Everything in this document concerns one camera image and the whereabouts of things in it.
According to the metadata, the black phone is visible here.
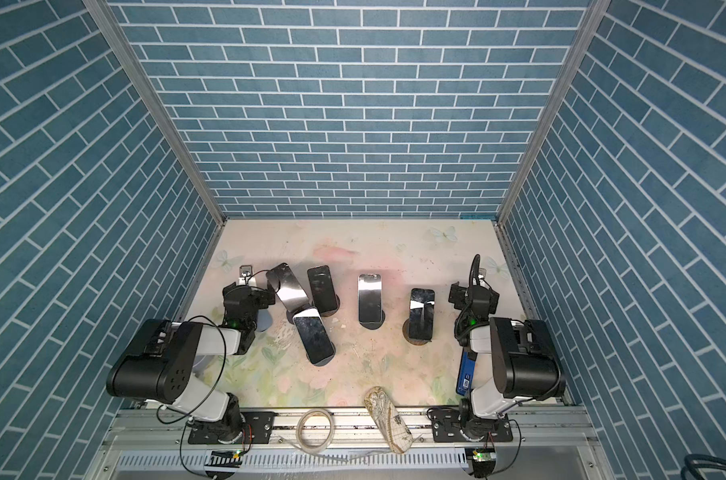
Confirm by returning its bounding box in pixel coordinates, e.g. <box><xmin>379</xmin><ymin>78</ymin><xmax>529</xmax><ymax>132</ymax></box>
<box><xmin>408</xmin><ymin>288</ymin><xmax>435</xmax><ymax>340</ymax></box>
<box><xmin>307</xmin><ymin>265</ymin><xmax>340</xmax><ymax>317</ymax></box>

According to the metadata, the purple-edged phone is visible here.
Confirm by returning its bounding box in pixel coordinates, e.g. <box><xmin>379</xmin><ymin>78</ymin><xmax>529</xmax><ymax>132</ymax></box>
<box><xmin>293</xmin><ymin>308</ymin><xmax>333</xmax><ymax>357</ymax></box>

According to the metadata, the teal-edged phone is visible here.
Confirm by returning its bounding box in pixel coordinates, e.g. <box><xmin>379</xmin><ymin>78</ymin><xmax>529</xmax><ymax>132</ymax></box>
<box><xmin>358</xmin><ymin>273</ymin><xmax>383</xmax><ymax>321</ymax></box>

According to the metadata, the wood-base grey phone stand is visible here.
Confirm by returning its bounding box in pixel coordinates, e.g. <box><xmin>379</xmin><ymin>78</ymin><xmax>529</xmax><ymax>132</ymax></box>
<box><xmin>402</xmin><ymin>319</ymin><xmax>431</xmax><ymax>346</ymax></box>

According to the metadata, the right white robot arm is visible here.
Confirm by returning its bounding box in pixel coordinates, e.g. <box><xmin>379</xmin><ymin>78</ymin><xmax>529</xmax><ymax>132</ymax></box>
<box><xmin>448</xmin><ymin>283</ymin><xmax>566</xmax><ymax>441</ymax></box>

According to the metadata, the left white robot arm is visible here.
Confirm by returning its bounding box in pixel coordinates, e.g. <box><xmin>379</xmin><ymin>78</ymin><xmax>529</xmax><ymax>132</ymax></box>
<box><xmin>106</xmin><ymin>283</ymin><xmax>276</xmax><ymax>448</ymax></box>

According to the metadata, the middle grey phone stand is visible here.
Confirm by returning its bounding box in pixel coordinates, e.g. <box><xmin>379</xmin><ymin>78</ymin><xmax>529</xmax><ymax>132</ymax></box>
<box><xmin>359</xmin><ymin>311</ymin><xmax>386</xmax><ymax>330</ymax></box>

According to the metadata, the blue glasses case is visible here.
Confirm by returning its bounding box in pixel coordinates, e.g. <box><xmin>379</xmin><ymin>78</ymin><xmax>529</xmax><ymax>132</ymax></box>
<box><xmin>256</xmin><ymin>309</ymin><xmax>273</xmax><ymax>332</ymax></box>

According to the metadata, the blue black remote device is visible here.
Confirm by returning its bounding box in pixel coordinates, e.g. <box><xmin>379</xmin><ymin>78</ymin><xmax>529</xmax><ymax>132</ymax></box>
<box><xmin>455</xmin><ymin>349</ymin><xmax>477</xmax><ymax>396</ymax></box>

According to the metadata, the patterned cloth pouch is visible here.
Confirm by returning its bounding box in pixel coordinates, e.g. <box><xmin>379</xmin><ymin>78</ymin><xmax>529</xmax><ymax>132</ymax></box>
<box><xmin>364</xmin><ymin>386</ymin><xmax>414</xmax><ymax>454</ymax></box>

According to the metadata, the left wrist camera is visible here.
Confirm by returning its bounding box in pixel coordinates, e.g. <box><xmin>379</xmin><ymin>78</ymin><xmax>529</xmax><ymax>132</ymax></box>
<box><xmin>237</xmin><ymin>265</ymin><xmax>256</xmax><ymax>286</ymax></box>

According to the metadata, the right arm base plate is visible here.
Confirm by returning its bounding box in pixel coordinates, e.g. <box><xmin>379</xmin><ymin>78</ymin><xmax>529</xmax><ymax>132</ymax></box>
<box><xmin>426</xmin><ymin>406</ymin><xmax>513</xmax><ymax>443</ymax></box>

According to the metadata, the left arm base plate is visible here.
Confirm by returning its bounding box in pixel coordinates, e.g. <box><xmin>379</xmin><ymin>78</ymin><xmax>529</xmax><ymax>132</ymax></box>
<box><xmin>186</xmin><ymin>410</ymin><xmax>277</xmax><ymax>447</ymax></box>

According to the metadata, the coiled white cable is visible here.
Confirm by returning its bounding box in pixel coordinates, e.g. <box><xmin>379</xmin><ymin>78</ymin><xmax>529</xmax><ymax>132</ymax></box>
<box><xmin>295</xmin><ymin>409</ymin><xmax>337</xmax><ymax>455</ymax></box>

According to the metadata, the aluminium front rail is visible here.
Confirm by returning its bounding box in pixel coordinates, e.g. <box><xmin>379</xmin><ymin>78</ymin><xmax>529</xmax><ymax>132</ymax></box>
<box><xmin>86</xmin><ymin>405</ymin><xmax>612</xmax><ymax>479</ymax></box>

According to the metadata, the black cable bottom right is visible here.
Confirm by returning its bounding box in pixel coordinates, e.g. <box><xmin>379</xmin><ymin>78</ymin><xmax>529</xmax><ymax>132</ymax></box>
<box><xmin>680</xmin><ymin>454</ymin><xmax>726</xmax><ymax>480</ymax></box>

